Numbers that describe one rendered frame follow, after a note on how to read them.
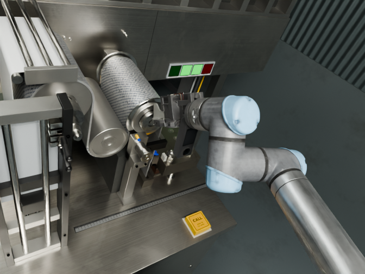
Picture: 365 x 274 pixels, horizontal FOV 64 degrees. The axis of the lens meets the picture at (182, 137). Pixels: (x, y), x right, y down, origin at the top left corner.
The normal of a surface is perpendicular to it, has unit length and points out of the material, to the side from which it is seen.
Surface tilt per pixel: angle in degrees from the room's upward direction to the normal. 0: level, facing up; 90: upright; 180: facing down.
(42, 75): 90
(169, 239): 0
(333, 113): 90
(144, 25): 90
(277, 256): 0
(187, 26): 90
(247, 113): 50
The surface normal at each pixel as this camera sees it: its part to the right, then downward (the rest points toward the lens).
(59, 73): 0.51, 0.68
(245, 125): 0.56, 0.06
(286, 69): -0.72, 0.29
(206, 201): 0.28, -0.71
